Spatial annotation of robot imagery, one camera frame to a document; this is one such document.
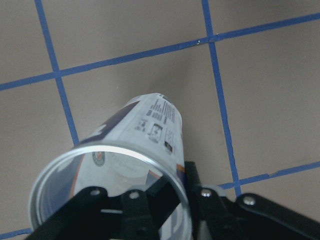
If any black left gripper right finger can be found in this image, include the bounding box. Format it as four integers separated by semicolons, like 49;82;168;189
184;161;320;240

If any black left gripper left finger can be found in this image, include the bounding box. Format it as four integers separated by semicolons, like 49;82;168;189
27;178;180;240

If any white tennis ball can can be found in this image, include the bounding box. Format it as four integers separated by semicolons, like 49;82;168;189
29;93;192;240

